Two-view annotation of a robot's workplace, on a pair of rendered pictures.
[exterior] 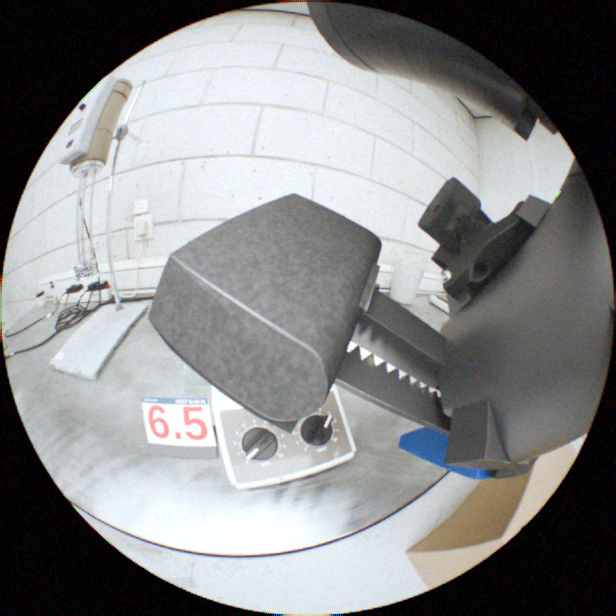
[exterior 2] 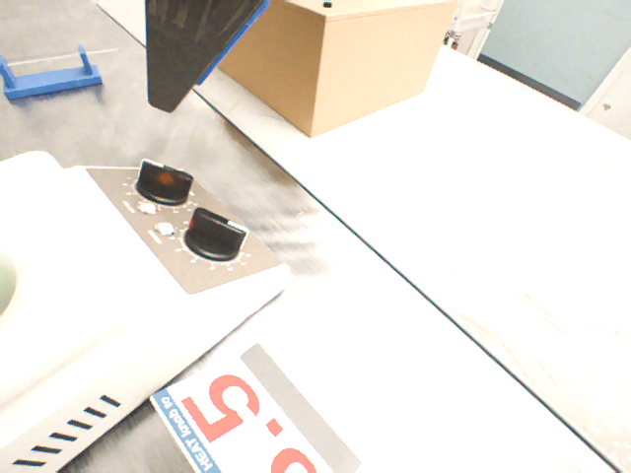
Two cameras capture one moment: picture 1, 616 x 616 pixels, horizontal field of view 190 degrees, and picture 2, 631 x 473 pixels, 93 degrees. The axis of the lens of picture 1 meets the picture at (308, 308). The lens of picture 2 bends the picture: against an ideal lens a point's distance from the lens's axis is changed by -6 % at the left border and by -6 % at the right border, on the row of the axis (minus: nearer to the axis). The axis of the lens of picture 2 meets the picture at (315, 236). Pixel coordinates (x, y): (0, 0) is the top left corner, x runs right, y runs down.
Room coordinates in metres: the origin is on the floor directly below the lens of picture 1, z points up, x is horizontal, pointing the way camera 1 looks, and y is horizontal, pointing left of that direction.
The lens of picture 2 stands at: (0.07, 0.15, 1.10)
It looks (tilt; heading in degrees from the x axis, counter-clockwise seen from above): 51 degrees down; 240
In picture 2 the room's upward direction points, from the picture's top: 11 degrees clockwise
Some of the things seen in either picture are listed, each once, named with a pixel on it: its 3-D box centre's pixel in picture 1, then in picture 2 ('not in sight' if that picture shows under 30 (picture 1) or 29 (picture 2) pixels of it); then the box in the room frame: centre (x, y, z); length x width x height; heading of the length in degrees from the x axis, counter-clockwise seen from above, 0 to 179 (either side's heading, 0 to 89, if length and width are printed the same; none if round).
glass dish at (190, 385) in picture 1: (188, 379); not in sight; (0.15, 0.16, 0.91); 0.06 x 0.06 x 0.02
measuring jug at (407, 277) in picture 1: (403, 281); not in sight; (0.70, -0.37, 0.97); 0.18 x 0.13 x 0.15; 22
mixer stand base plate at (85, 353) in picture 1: (98, 331); not in sight; (0.17, 0.49, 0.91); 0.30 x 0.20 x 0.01; 20
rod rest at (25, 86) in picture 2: not in sight; (48, 70); (0.21, -0.29, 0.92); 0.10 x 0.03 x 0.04; 10
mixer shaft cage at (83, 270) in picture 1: (82, 221); not in sight; (0.18, 0.49, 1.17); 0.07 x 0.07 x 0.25
